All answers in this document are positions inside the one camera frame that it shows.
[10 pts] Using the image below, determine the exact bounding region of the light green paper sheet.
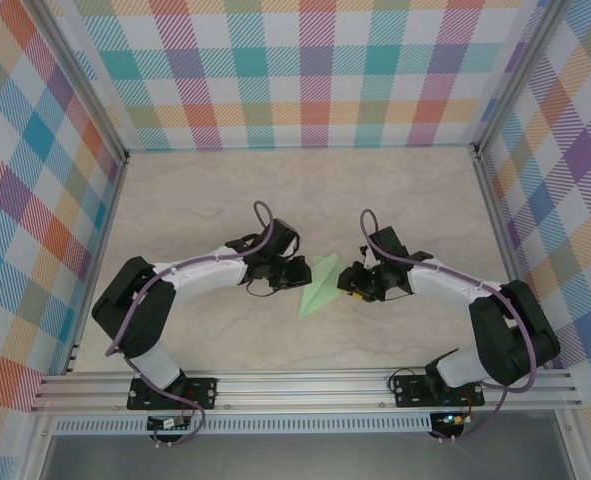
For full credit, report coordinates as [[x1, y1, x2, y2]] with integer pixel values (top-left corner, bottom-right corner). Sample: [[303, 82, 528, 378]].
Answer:
[[297, 253, 342, 320]]

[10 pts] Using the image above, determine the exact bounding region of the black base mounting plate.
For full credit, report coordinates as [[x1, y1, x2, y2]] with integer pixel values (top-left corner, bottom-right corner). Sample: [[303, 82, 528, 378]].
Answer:
[[393, 375, 486, 409], [126, 377, 220, 412]]

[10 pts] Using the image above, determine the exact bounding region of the grey metal panel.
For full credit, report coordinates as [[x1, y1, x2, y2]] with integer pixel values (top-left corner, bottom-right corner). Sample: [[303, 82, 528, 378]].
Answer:
[[39, 432, 576, 480]]

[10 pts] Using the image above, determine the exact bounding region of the dark circuit board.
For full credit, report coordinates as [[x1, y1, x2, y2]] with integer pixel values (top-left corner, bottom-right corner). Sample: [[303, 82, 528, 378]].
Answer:
[[146, 416, 191, 431]]

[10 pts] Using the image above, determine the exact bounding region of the thin black gripper wire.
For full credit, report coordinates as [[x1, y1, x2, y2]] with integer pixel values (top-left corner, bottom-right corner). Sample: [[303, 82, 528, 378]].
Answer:
[[244, 279, 277, 299], [374, 289, 412, 304]]

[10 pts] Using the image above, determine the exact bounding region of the purple cable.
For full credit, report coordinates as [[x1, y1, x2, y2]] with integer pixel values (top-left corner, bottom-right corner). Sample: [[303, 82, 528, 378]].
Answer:
[[104, 199, 277, 449], [359, 208, 536, 446]]

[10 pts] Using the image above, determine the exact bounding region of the thin black base cable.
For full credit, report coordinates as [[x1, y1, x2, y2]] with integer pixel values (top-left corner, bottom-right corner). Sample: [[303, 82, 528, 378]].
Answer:
[[387, 362, 429, 393]]

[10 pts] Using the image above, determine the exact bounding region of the long aluminium base rail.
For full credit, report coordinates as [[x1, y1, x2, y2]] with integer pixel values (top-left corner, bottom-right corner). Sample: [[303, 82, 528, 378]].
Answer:
[[28, 367, 584, 414]]

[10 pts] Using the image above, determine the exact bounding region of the aluminium side rail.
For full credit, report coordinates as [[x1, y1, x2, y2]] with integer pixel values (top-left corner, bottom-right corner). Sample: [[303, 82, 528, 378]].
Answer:
[[472, 147, 550, 371], [62, 152, 131, 376]]

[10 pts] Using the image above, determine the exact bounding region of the slotted grey cable duct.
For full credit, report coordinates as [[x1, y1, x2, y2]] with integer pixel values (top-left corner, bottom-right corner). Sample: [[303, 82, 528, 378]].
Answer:
[[52, 412, 434, 435]]

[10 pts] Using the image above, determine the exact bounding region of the aluminium frame post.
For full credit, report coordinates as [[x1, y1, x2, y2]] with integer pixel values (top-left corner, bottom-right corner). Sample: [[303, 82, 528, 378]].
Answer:
[[22, 0, 131, 164], [471, 0, 579, 159]]

